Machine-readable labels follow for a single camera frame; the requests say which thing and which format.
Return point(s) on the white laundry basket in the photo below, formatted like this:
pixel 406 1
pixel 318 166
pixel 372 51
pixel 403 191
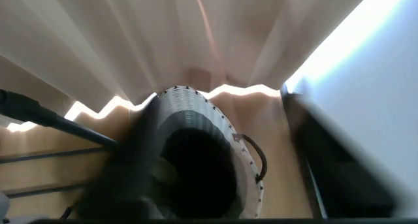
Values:
pixel 186 100

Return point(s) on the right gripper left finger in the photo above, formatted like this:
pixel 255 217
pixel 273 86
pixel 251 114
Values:
pixel 121 185

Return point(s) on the beige curtain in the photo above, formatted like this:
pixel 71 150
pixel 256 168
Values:
pixel 163 38

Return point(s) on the black clothes rack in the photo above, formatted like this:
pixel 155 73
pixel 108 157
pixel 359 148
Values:
pixel 32 111

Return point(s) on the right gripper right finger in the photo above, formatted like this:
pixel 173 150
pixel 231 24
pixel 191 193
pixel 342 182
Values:
pixel 346 185

